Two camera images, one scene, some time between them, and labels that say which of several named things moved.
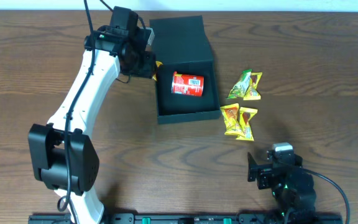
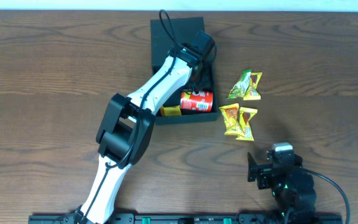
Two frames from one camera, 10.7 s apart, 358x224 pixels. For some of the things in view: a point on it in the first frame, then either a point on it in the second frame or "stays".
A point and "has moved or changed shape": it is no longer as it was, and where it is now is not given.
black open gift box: (181, 45) stays
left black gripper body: (148, 64) to (198, 74)
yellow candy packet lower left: (231, 118) stays
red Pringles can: (187, 84) has moved or changed shape
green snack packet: (240, 87) stays
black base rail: (197, 218) stays
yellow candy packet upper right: (253, 94) stays
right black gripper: (263, 174) stays
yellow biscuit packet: (158, 64) to (171, 111)
